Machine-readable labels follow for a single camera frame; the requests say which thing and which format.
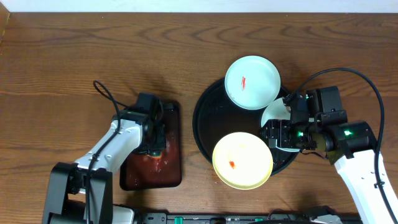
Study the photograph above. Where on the rectangular black tray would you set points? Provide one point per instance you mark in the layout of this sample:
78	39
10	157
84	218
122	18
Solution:
140	171

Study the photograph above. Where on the green kitchen sponge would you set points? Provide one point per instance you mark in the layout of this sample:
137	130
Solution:
156	154

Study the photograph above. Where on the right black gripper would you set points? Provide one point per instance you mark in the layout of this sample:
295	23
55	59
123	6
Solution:
284	140

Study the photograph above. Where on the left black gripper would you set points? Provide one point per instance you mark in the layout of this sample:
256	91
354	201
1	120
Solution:
159	134

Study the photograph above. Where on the mint plate with ketchup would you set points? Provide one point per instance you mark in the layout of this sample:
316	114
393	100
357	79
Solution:
252	82

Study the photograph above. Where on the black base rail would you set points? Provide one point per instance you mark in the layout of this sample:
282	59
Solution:
317	215

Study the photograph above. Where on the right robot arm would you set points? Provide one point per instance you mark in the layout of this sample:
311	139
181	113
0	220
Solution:
352	149

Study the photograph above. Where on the white plate with smears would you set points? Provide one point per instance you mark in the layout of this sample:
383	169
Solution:
277	110

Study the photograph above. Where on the round black tray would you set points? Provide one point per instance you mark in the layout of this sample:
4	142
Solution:
216	116

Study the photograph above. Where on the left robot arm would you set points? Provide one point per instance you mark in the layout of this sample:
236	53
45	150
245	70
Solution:
82	192

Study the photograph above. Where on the yellow plate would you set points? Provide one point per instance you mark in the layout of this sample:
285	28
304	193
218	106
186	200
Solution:
242	161

